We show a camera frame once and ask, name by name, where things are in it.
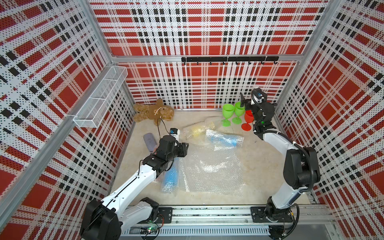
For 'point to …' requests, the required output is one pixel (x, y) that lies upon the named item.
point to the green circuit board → (150, 230)
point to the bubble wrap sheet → (207, 171)
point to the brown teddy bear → (157, 112)
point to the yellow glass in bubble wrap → (198, 130)
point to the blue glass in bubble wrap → (170, 180)
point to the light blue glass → (221, 140)
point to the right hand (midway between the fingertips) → (251, 90)
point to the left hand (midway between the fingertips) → (186, 144)
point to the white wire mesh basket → (92, 111)
